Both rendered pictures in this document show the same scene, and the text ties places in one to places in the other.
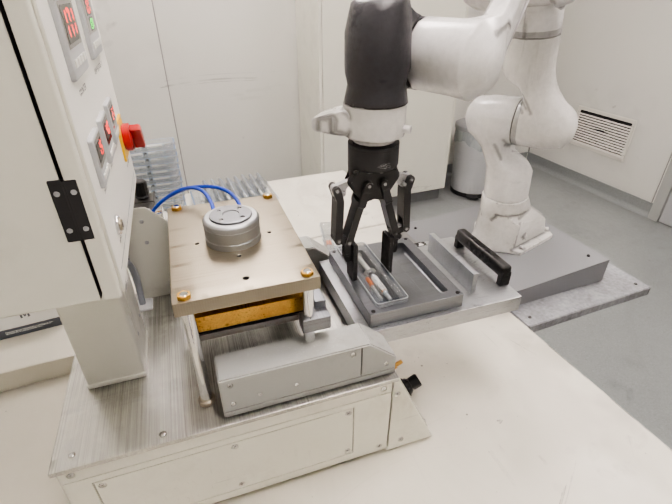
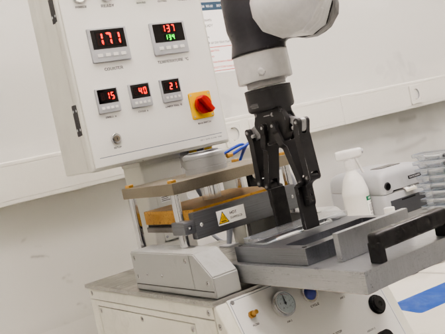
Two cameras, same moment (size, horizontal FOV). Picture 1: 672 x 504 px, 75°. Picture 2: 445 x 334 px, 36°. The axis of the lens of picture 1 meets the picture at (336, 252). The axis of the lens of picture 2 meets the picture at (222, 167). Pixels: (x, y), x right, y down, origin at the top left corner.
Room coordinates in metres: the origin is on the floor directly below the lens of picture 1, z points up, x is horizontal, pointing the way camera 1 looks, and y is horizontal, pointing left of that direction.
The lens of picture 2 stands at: (0.22, -1.10, 1.18)
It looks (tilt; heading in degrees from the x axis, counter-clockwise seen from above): 3 degrees down; 73
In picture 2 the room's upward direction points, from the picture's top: 12 degrees counter-clockwise
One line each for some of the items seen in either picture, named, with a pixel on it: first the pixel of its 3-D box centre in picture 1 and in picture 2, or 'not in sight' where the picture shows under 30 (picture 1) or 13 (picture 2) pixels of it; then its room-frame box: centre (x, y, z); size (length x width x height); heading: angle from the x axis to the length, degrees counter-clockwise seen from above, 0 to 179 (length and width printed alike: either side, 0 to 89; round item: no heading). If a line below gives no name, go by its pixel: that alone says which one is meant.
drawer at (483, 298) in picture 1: (414, 277); (340, 246); (0.66, -0.14, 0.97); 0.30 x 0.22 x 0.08; 109
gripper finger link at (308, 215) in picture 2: (387, 252); (306, 206); (0.64, -0.09, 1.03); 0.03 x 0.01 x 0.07; 19
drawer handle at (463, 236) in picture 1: (481, 255); (410, 233); (0.70, -0.27, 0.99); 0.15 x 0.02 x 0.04; 19
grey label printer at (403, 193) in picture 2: not in sight; (379, 193); (1.28, 0.86, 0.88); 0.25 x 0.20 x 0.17; 106
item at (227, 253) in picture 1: (212, 249); (208, 183); (0.57, 0.18, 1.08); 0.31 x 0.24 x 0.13; 19
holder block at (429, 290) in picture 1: (391, 276); (316, 238); (0.64, -0.10, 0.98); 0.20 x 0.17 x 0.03; 19
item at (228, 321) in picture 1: (237, 260); (215, 193); (0.56, 0.15, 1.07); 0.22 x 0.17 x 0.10; 19
